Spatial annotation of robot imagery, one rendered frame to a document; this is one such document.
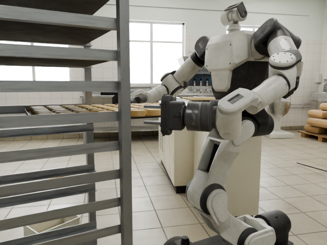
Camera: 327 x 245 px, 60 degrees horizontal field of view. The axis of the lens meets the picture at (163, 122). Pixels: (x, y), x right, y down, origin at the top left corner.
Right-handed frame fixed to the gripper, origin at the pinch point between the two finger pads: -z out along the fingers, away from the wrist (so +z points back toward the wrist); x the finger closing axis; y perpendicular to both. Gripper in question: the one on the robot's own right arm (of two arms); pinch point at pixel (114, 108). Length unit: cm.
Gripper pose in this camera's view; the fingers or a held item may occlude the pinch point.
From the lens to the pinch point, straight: 130.0
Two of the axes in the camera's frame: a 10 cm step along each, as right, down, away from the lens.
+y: 9.6, 0.4, -2.9
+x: 0.1, -9.9, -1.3
